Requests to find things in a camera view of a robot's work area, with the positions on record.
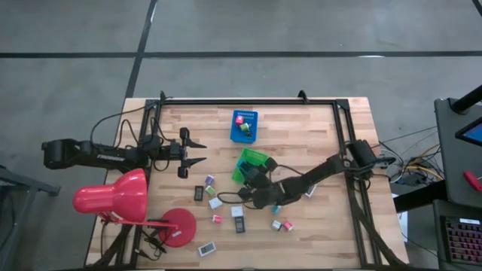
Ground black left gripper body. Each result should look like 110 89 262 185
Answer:
170 126 191 180

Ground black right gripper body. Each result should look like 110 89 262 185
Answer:
237 157 279 201

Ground dark blue digital display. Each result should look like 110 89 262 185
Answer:
233 216 247 235

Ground green plastic basket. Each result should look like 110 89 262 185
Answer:
230 147 272 185

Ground blue plastic basket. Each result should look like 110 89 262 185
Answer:
230 109 259 145

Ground red desk lamp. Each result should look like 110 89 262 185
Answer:
72 167 198 249

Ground white paper sheet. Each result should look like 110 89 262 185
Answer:
391 193 410 244

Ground grey metal stand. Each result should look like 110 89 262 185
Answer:
0 164 62 271

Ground dark grey equipment cart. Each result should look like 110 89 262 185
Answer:
393 84 482 271

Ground backlit keyboard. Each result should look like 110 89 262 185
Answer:
439 215 482 268

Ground blue lit screen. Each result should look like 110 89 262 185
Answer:
454 116 482 148

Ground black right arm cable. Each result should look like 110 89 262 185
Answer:
215 163 314 208

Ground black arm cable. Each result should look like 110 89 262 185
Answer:
89 105 182 172
215 163 314 208

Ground black aluminium table frame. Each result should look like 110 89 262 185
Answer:
127 90 410 270

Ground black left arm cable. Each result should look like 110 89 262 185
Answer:
89 105 182 172

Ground black lamp cable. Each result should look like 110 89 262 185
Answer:
98 221 169 263

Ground black floor cables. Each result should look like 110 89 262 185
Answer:
371 126 447 190

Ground yellow cable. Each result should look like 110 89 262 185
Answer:
404 144 446 182

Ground red handled tool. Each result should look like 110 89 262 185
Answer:
462 169 482 193

